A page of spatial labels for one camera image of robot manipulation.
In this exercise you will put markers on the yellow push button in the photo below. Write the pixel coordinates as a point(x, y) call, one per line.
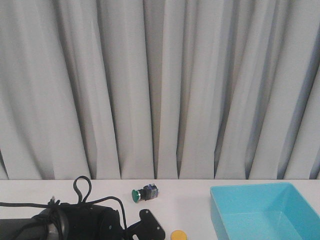
point(178, 235)

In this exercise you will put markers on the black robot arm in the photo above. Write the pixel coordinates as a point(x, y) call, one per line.
point(92, 222)

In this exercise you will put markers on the light blue plastic box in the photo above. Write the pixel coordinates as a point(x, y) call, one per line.
point(269, 211)

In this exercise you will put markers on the grey pleated curtain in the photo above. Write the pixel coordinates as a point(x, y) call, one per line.
point(160, 89)

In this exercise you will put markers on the green push button switch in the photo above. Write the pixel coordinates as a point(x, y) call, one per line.
point(148, 192)

